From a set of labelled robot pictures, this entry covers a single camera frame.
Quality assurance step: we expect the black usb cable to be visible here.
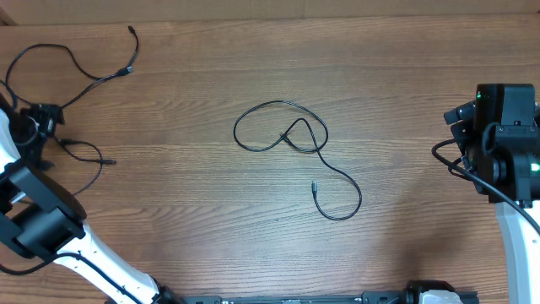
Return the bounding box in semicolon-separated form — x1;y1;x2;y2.
52;137;118;197
233;100;364;222
4;25;140;110

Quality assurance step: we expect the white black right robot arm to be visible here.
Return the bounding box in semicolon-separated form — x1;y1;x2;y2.
444;84;539;303

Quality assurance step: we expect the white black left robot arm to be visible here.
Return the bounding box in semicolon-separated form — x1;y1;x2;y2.
1;100;182;303

